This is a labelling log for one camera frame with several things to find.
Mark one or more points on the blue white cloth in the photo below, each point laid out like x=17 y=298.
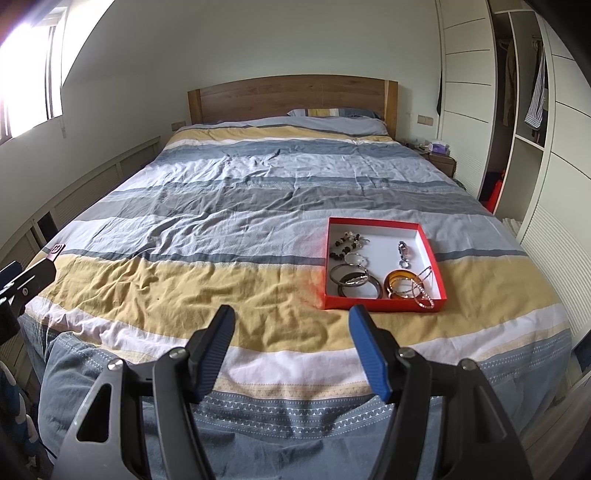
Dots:
x=14 y=406

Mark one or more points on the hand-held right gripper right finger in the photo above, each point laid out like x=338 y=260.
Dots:
x=369 y=350

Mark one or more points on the brown hanging garment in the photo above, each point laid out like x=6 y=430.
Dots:
x=509 y=83

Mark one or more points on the dark brown bangle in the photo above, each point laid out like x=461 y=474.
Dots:
x=379 y=286

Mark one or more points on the amber bangle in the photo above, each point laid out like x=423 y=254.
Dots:
x=388 y=282

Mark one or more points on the wooden nightstand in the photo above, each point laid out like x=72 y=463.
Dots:
x=441 y=162

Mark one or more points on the red cardboard box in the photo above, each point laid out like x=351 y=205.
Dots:
x=383 y=244

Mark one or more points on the red bag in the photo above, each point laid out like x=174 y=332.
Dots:
x=491 y=191

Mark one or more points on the striped pillow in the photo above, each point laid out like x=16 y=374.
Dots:
x=323 y=112

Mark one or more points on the tan wall switch plate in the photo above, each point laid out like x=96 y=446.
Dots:
x=178 y=126
x=425 y=120

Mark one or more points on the window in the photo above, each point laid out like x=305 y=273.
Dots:
x=27 y=78

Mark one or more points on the white wardrobe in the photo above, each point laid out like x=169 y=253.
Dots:
x=466 y=46

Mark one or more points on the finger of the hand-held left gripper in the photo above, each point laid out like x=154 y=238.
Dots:
x=32 y=274

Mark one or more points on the large silver hoop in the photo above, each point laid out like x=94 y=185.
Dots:
x=332 y=274

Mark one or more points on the striped duvet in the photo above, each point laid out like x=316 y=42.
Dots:
x=231 y=207

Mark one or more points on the striped hanging shirt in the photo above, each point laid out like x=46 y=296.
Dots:
x=535 y=97

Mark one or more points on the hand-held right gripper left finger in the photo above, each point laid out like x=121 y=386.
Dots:
x=214 y=350

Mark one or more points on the purple tissue box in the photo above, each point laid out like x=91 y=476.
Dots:
x=439 y=147

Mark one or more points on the wooden bed headboard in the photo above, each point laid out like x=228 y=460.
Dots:
x=286 y=97

